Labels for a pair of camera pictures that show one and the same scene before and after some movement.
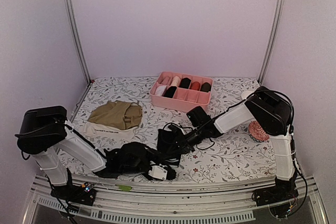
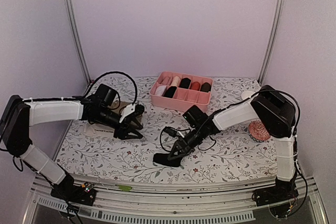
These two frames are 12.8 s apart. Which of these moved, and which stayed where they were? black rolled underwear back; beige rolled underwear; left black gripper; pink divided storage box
Moved: left black gripper
Stayed: black rolled underwear back; pink divided storage box; beige rolled underwear
